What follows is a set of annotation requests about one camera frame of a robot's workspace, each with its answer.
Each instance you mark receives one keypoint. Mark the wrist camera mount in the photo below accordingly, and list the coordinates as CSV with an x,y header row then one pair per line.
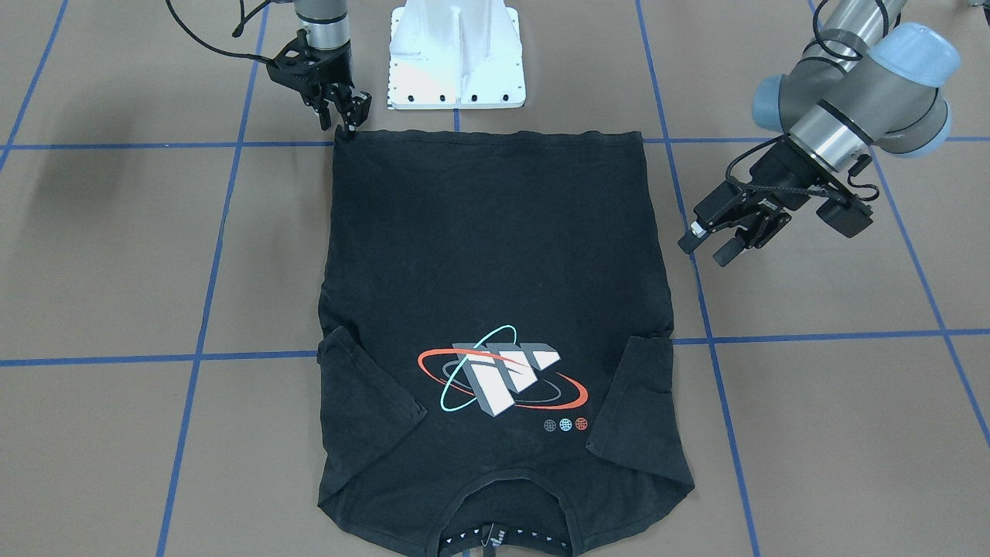
x,y
847,209
287,67

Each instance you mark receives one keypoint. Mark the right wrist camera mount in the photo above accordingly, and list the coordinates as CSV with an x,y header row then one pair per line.
x,y
287,67

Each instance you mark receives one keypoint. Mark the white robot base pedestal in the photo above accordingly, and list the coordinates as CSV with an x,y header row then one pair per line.
x,y
463,55

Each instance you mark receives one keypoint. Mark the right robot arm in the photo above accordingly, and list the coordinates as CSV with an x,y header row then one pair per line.
x,y
327,26

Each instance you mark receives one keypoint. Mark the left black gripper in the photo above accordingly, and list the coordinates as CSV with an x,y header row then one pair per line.
x,y
781,172

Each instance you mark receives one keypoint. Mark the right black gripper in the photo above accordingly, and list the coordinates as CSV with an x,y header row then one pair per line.
x,y
333,72

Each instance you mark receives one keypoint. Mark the black printed t-shirt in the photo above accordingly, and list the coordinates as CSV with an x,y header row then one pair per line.
x,y
497,362

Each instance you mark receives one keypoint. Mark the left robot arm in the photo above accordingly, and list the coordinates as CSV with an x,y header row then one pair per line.
x,y
866,79

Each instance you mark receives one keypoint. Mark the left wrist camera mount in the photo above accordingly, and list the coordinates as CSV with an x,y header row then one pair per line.
x,y
847,209

